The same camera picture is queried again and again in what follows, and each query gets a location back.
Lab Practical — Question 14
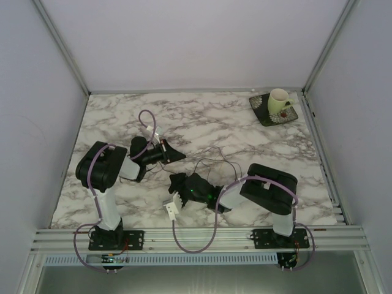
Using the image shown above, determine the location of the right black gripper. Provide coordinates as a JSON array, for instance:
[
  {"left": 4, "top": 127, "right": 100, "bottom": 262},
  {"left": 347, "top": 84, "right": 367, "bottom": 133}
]
[{"left": 168, "top": 173, "right": 208, "bottom": 208}]

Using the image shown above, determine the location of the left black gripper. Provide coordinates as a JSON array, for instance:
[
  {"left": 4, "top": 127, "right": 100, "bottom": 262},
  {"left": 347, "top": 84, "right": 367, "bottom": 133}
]
[{"left": 142, "top": 139, "right": 187, "bottom": 165}]

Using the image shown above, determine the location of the yellow wire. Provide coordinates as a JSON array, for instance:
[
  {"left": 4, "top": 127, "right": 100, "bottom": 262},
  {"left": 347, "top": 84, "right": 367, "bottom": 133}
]
[{"left": 143, "top": 157, "right": 239, "bottom": 184}]

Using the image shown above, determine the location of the purple wire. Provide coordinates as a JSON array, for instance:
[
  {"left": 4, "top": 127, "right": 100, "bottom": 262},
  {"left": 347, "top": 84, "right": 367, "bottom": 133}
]
[{"left": 183, "top": 146, "right": 233, "bottom": 172}]

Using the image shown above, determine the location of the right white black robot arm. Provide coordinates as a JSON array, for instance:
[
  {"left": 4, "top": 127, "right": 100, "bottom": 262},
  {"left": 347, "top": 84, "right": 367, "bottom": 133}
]
[{"left": 168, "top": 163, "right": 298, "bottom": 238}]

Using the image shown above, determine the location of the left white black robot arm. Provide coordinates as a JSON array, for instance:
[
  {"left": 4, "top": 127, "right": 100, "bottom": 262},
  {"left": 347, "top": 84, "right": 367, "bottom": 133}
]
[{"left": 75, "top": 136, "right": 186, "bottom": 247}]

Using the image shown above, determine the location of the black floral square plate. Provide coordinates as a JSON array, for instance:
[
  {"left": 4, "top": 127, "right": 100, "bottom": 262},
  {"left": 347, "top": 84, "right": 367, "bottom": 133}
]
[{"left": 248, "top": 93, "right": 300, "bottom": 127}]

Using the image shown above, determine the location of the left green circuit board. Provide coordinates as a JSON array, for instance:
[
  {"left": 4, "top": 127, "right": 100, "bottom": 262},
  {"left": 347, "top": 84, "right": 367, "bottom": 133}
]
[{"left": 101, "top": 254, "right": 129, "bottom": 265}]

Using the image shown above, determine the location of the light green mug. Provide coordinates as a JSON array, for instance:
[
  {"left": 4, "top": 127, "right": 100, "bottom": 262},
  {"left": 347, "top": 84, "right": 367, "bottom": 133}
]
[{"left": 267, "top": 88, "right": 295, "bottom": 114}]

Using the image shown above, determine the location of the right black circuit board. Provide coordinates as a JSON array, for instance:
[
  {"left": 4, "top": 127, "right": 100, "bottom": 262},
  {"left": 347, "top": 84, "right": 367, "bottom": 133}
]
[{"left": 277, "top": 251, "right": 302, "bottom": 272}]

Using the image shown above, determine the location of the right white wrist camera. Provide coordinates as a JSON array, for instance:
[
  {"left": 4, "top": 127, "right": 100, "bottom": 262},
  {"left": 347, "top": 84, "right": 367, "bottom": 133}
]
[{"left": 163, "top": 192, "right": 183, "bottom": 221}]

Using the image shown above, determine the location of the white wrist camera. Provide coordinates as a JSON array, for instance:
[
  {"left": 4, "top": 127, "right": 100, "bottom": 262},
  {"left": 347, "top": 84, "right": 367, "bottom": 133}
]
[
  {"left": 145, "top": 125, "right": 163, "bottom": 142},
  {"left": 163, "top": 192, "right": 183, "bottom": 221}
]

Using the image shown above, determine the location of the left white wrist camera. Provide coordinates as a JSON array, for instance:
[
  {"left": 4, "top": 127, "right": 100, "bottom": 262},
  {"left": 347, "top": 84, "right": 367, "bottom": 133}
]
[{"left": 145, "top": 125, "right": 163, "bottom": 142}]

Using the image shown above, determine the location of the blue slotted cable duct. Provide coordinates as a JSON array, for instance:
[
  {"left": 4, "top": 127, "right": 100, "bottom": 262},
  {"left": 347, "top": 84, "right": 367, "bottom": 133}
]
[{"left": 45, "top": 252, "right": 277, "bottom": 267}]

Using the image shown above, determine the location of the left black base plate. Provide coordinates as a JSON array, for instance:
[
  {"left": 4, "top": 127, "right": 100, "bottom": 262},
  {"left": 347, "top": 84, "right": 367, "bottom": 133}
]
[{"left": 88, "top": 228, "right": 145, "bottom": 251}]

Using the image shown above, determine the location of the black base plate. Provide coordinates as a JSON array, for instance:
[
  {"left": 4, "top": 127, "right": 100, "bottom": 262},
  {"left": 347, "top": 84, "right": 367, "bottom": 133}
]
[
  {"left": 250, "top": 228, "right": 310, "bottom": 249},
  {"left": 88, "top": 228, "right": 145, "bottom": 251}
]

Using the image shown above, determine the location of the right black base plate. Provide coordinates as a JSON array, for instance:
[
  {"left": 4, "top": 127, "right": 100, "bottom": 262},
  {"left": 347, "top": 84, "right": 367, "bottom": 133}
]
[{"left": 250, "top": 228, "right": 310, "bottom": 249}]

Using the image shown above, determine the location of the aluminium front rail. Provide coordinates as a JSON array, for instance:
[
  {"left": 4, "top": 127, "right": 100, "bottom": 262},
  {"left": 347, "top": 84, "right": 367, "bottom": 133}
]
[{"left": 30, "top": 225, "right": 370, "bottom": 254}]

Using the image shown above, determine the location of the left aluminium frame post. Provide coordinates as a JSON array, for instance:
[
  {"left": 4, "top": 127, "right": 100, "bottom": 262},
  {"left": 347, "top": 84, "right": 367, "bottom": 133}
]
[{"left": 31, "top": 0, "right": 91, "bottom": 97}]

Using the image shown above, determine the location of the aluminium frame post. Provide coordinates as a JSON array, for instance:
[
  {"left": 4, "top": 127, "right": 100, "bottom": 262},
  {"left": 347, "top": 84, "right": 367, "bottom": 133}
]
[
  {"left": 31, "top": 0, "right": 91, "bottom": 97},
  {"left": 302, "top": 0, "right": 360, "bottom": 96}
]

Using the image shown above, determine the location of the right aluminium frame post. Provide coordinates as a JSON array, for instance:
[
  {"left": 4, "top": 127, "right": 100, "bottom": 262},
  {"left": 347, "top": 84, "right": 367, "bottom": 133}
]
[{"left": 302, "top": 0, "right": 360, "bottom": 96}]

